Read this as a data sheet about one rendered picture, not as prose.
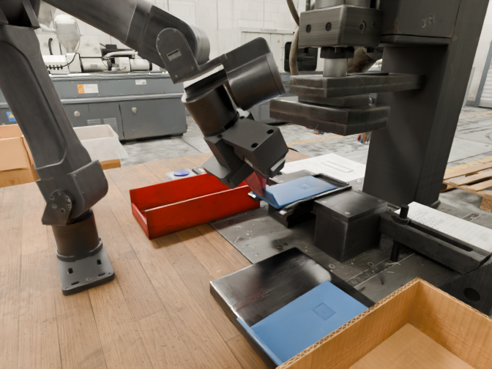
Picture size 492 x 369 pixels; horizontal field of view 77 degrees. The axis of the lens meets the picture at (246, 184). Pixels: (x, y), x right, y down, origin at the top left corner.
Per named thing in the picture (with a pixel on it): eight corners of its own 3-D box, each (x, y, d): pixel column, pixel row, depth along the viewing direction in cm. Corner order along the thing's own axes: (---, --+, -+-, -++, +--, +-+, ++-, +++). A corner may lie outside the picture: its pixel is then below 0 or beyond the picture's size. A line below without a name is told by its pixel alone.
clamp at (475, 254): (369, 252, 53) (378, 200, 49) (381, 247, 55) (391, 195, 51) (464, 307, 41) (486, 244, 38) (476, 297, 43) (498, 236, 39)
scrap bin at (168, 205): (132, 214, 66) (128, 189, 64) (233, 189, 79) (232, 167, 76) (149, 240, 57) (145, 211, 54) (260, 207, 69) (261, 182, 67)
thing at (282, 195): (246, 195, 54) (245, 179, 53) (310, 176, 62) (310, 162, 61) (270, 211, 49) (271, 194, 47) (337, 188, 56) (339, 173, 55)
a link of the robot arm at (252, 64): (286, 88, 43) (252, -1, 39) (286, 96, 35) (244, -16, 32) (213, 121, 46) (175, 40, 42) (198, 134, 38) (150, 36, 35)
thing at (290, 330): (236, 337, 34) (236, 318, 33) (326, 282, 43) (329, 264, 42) (279, 387, 29) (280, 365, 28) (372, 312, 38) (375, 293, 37)
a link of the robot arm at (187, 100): (247, 104, 44) (225, 59, 40) (249, 124, 40) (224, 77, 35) (205, 123, 46) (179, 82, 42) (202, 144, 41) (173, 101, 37)
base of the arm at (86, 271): (86, 187, 59) (43, 196, 55) (107, 233, 44) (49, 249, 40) (94, 224, 62) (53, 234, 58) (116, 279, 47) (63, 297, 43)
